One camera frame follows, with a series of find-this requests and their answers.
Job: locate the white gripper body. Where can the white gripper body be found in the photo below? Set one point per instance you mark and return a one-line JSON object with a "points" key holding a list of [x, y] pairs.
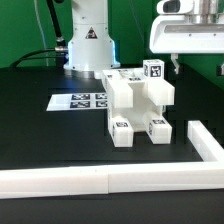
{"points": [[178, 35]]}

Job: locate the white tagged cube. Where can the white tagged cube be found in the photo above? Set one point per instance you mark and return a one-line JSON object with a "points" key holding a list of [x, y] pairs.
{"points": [[153, 68]]}

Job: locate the white chair back frame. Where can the white chair back frame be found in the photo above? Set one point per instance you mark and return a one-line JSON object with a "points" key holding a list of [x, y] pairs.
{"points": [[126, 87]]}

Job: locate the white chair seat plate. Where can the white chair seat plate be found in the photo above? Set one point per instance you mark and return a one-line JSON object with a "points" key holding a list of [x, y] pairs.
{"points": [[134, 115]]}

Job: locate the white tag sheet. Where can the white tag sheet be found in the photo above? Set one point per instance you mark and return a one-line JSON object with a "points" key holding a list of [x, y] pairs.
{"points": [[77, 101]]}

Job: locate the white U-shaped fence rail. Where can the white U-shaped fence rail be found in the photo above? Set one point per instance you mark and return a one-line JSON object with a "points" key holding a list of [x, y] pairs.
{"points": [[105, 179]]}

